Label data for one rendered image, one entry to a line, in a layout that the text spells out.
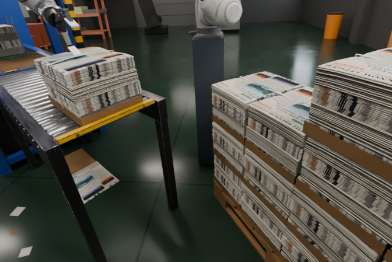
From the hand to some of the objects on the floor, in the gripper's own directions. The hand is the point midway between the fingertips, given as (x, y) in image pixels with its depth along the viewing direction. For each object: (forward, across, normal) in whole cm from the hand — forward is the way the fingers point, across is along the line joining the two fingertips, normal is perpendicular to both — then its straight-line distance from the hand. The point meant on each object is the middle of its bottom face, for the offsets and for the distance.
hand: (76, 40), depth 94 cm
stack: (+134, +56, -47) cm, 152 cm away
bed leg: (+67, +90, -23) cm, 114 cm away
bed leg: (+67, +90, +27) cm, 115 cm away
